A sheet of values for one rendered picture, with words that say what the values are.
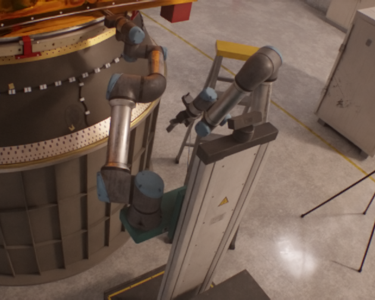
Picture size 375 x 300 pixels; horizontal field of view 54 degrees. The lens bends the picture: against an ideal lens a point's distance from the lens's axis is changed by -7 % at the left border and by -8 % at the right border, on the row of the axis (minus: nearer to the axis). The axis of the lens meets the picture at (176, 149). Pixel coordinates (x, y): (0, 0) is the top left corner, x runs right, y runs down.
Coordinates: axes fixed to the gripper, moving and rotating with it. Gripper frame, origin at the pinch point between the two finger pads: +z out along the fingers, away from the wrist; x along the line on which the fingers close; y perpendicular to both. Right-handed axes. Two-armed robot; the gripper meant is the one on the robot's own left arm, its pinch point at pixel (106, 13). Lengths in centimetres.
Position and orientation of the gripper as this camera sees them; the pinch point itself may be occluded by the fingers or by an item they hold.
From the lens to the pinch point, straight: 219.4
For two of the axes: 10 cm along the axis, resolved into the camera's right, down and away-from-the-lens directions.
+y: 1.6, -7.3, -6.6
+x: -7.8, 3.2, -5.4
